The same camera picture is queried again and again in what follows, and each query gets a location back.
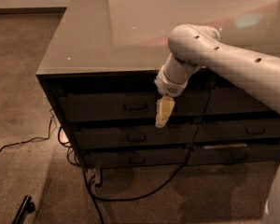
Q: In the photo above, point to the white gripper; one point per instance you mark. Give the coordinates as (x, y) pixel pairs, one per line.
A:
(168, 87)

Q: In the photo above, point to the dark grey drawer cabinet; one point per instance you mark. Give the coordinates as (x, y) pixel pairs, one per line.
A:
(113, 46)

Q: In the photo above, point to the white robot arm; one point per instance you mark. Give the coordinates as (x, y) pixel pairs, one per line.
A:
(193, 47)

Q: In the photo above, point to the black object on floor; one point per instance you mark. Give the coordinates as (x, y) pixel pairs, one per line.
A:
(27, 207)

